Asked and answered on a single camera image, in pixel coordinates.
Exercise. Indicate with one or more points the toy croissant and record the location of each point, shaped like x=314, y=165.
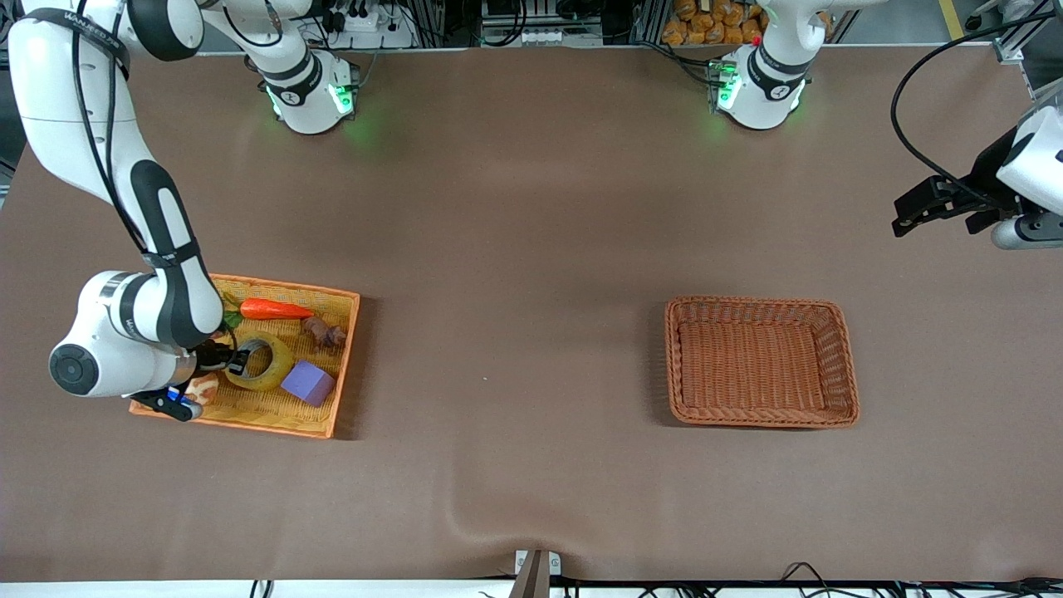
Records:
x=203, y=389

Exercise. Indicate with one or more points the orange-rimmed yellow woven tray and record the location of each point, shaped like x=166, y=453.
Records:
x=282, y=411

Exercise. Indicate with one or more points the orange toy carrot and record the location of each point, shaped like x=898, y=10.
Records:
x=274, y=310

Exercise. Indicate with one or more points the brown wicker basket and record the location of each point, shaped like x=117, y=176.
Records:
x=760, y=361

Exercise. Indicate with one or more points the small brown toy figure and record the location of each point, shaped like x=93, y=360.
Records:
x=325, y=331

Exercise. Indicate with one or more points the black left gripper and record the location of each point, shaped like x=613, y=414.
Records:
x=983, y=180

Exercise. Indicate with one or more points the purple foam block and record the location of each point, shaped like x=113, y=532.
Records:
x=307, y=382

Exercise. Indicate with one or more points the small white power strip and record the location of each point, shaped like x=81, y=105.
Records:
x=548, y=37

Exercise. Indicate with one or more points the aluminium frame post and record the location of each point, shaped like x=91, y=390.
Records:
x=1026, y=33

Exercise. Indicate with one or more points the grey metal table bracket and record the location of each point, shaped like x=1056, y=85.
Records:
x=536, y=573

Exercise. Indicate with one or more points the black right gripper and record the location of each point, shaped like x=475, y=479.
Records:
x=213, y=355

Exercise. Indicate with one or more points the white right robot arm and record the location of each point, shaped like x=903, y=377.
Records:
x=166, y=249

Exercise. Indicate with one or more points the yellowish clear tape roll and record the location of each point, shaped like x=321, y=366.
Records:
x=284, y=359

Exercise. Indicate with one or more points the white power strip with plugs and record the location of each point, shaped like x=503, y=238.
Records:
x=374, y=29

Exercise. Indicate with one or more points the pile of orange bread toys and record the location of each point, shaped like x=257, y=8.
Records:
x=706, y=21

